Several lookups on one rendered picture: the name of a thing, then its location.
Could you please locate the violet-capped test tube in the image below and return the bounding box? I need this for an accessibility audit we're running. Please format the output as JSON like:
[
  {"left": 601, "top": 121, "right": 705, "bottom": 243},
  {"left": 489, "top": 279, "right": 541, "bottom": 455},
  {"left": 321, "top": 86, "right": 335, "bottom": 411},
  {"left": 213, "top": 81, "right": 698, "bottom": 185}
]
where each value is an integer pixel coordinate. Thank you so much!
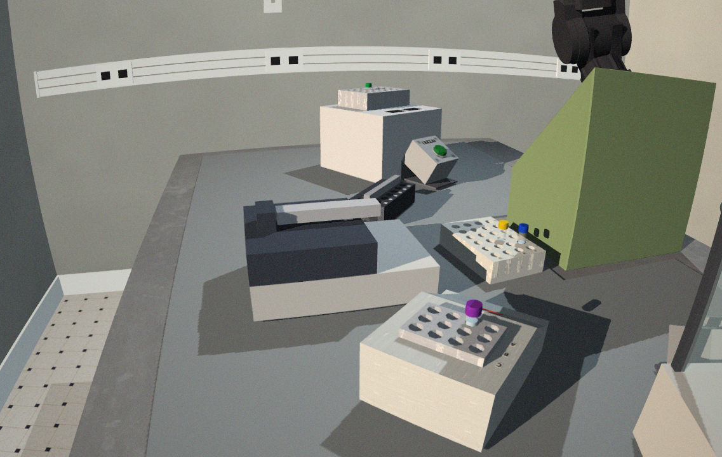
[{"left": 465, "top": 300, "right": 483, "bottom": 327}]

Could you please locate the dark grey bench mat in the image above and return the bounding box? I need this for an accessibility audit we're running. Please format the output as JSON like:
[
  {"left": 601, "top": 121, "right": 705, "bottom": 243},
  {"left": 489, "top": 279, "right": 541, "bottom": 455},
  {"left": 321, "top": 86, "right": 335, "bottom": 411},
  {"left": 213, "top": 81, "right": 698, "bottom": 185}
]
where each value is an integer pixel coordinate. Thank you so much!
[{"left": 146, "top": 141, "right": 702, "bottom": 457}]

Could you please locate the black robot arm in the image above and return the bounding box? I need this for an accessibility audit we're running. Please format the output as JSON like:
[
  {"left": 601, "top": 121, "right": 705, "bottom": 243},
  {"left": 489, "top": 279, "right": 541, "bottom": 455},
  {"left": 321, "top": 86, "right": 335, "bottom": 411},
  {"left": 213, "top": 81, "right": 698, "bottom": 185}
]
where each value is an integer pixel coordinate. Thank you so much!
[{"left": 552, "top": 0, "right": 632, "bottom": 83}]

